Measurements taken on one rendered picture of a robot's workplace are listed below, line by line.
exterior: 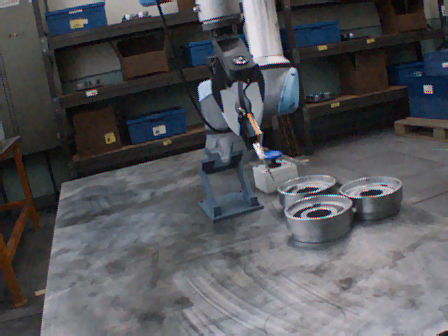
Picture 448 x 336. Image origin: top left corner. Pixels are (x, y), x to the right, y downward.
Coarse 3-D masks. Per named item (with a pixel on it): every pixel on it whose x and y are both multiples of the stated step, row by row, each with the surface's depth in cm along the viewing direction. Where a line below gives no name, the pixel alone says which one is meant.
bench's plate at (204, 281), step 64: (64, 192) 134; (128, 192) 121; (192, 192) 110; (256, 192) 102; (64, 256) 84; (128, 256) 79; (192, 256) 75; (256, 256) 71; (320, 256) 66; (384, 256) 62; (64, 320) 60; (128, 320) 58; (192, 320) 56; (256, 320) 53; (320, 320) 51; (384, 320) 48
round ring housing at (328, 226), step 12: (300, 204) 79; (312, 204) 79; (336, 204) 77; (348, 204) 75; (288, 216) 73; (312, 216) 77; (324, 216) 77; (336, 216) 70; (348, 216) 71; (288, 228) 74; (300, 228) 71; (312, 228) 70; (324, 228) 70; (336, 228) 70; (348, 228) 73; (300, 240) 73; (312, 240) 71; (324, 240) 71
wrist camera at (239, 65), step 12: (216, 36) 85; (228, 36) 84; (216, 48) 84; (228, 48) 82; (240, 48) 82; (228, 60) 79; (240, 60) 78; (252, 60) 79; (228, 72) 79; (240, 72) 78; (252, 72) 79
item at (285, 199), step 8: (312, 176) 91; (320, 176) 90; (328, 176) 89; (280, 184) 89; (288, 184) 91; (296, 184) 91; (304, 184) 91; (328, 184) 88; (336, 184) 85; (280, 192) 85; (296, 192) 87; (304, 192) 89; (312, 192) 82; (320, 192) 82; (328, 192) 83; (336, 192) 85; (280, 200) 86; (288, 200) 84; (296, 200) 83
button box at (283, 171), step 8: (280, 160) 105; (256, 168) 102; (264, 168) 101; (272, 168) 100; (280, 168) 99; (288, 168) 99; (256, 176) 103; (264, 176) 98; (280, 176) 99; (288, 176) 99; (296, 176) 100; (256, 184) 104; (264, 184) 99; (272, 184) 98; (272, 192) 99
